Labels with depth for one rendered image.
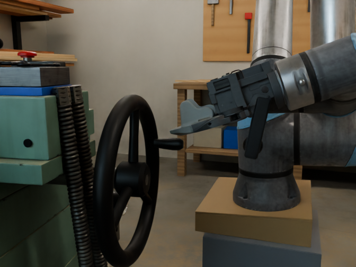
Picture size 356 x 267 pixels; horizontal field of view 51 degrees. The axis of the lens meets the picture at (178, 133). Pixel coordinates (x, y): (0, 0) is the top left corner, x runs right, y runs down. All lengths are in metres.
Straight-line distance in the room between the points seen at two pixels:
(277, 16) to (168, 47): 3.17
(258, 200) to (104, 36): 3.51
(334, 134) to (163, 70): 3.16
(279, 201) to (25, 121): 0.70
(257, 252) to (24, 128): 0.68
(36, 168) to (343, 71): 0.48
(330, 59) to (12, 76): 0.48
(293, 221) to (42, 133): 0.68
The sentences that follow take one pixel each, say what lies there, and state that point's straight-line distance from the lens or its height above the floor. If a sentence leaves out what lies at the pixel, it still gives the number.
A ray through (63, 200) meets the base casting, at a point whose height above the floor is 0.73.
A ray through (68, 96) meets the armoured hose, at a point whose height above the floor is 0.96.
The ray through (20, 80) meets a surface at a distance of 0.57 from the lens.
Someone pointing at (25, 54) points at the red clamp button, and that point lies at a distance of 0.66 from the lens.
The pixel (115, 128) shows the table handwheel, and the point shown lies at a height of 0.91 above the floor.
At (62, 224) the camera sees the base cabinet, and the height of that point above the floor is 0.68.
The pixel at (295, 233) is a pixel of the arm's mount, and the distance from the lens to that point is 1.02.
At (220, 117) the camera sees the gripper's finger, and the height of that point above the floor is 0.91.
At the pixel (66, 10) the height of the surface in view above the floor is 1.56.
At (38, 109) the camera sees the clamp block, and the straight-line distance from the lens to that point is 0.54.
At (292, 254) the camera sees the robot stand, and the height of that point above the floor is 0.54.
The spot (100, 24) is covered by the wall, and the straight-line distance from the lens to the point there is 4.35.
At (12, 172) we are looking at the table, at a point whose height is 0.86.
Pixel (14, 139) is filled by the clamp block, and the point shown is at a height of 0.90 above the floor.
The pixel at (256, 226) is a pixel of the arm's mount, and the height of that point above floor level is 0.59.
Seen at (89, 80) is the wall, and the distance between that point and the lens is 4.42.
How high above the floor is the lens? 1.00
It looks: 10 degrees down
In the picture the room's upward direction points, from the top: straight up
